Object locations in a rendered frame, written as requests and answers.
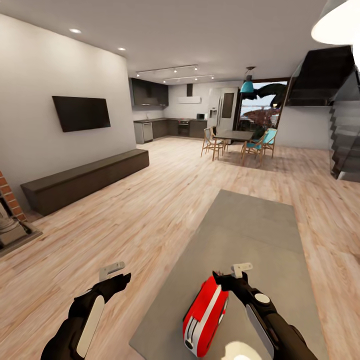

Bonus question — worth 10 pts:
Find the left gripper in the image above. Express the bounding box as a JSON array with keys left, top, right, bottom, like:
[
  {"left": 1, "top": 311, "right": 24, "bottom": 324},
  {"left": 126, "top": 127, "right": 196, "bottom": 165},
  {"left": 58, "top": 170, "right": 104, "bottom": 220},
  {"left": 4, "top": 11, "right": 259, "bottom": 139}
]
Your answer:
[{"left": 94, "top": 273, "right": 132, "bottom": 299}]

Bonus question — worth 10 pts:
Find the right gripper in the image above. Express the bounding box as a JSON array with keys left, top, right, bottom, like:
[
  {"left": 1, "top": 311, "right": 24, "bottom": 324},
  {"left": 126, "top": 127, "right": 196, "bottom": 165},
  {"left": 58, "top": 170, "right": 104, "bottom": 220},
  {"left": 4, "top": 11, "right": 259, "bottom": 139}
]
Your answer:
[{"left": 212, "top": 271, "right": 248, "bottom": 296}]

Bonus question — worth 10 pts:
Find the radio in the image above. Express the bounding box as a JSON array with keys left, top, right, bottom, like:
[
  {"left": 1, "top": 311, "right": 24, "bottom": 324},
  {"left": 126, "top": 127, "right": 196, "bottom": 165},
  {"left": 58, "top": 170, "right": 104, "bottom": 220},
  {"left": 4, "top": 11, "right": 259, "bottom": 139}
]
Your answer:
[{"left": 182, "top": 276, "right": 229, "bottom": 358}]

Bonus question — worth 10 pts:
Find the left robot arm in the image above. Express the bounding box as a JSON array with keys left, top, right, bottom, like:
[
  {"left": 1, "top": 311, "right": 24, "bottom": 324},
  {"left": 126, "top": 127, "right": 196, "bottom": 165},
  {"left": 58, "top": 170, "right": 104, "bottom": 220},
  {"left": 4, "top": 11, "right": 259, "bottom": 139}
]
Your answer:
[{"left": 40, "top": 261, "right": 132, "bottom": 360}]

